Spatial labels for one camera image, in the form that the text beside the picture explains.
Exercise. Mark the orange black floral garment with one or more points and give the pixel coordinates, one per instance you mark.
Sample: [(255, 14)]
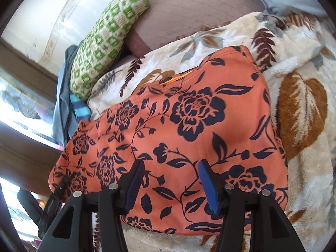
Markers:
[(218, 111)]

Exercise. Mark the turquoise striped cloth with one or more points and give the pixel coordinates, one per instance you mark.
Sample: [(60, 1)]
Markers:
[(81, 110)]

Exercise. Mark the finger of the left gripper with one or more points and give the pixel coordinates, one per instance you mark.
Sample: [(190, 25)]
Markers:
[(54, 202)]

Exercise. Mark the stained glass window frame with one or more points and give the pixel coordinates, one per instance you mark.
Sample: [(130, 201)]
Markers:
[(28, 151)]

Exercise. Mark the cream leaf-print fleece blanket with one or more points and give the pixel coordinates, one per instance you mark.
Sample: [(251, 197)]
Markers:
[(296, 55)]

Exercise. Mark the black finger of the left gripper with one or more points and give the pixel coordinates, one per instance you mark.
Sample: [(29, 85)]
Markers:
[(31, 206)]

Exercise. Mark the grey blue cloth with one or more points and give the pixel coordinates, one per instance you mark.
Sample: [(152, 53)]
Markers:
[(64, 120)]

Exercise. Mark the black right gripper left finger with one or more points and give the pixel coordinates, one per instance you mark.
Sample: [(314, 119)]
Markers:
[(71, 230)]

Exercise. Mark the brown checked pillow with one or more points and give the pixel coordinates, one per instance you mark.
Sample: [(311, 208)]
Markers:
[(168, 20)]

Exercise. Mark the green white patterned pillow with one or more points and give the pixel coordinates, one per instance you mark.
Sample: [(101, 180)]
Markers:
[(103, 43)]

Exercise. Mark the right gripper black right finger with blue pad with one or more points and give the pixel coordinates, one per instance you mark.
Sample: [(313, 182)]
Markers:
[(270, 228)]

